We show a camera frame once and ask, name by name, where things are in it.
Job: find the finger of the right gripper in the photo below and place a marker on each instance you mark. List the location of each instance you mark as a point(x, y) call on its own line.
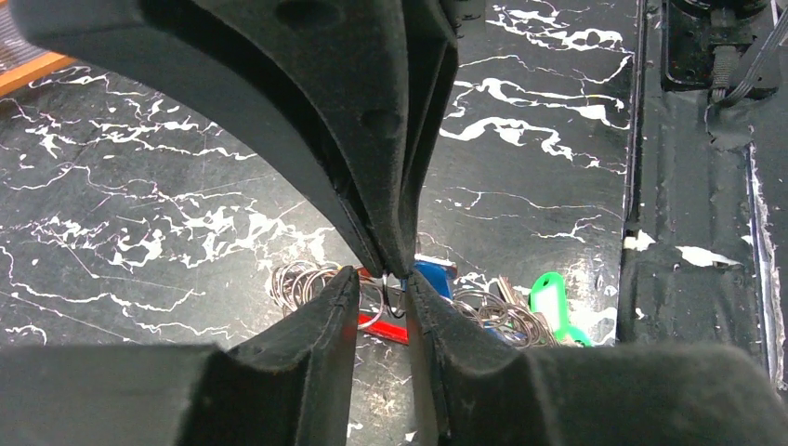
point(187, 53)
point(432, 65)

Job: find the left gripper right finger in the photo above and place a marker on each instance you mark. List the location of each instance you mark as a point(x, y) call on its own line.
point(472, 388)

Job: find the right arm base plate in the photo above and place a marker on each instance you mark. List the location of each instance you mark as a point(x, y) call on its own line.
point(705, 240)

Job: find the keyring with coloured key tags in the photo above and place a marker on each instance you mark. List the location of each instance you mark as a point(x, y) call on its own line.
point(539, 318)

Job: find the orange wooden shelf rack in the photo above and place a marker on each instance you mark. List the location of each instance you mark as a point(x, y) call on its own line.
point(21, 62)

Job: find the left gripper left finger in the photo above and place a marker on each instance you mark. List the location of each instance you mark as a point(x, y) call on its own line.
point(289, 385)

